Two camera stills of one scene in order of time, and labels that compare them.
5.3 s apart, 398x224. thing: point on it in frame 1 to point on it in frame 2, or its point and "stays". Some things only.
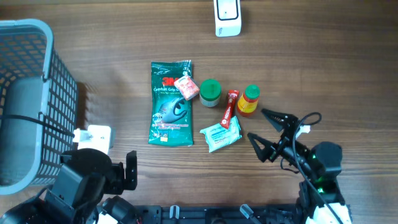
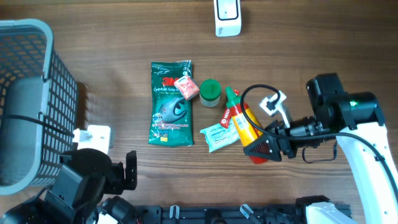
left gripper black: x=118 y=183 stays
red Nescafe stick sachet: x=232 y=98 stays
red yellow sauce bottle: x=248 y=102 to x=247 y=134
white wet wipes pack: x=217 y=137 stays
